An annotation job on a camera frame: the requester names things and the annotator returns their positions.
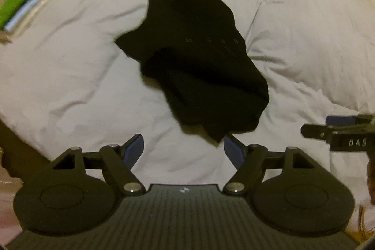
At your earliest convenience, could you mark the black knit cardigan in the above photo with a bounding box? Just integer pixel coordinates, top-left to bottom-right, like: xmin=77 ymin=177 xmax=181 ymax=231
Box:
xmin=115 ymin=0 xmax=269 ymax=142

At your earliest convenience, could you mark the right hand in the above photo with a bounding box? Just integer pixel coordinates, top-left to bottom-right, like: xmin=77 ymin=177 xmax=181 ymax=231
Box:
xmin=367 ymin=154 xmax=375 ymax=205

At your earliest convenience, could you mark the white duvet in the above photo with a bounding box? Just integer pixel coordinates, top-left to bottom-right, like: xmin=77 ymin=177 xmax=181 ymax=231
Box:
xmin=0 ymin=0 xmax=375 ymax=239

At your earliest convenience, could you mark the light blue folded garment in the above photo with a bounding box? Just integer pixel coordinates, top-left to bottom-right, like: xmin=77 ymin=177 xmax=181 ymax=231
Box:
xmin=3 ymin=0 xmax=42 ymax=32

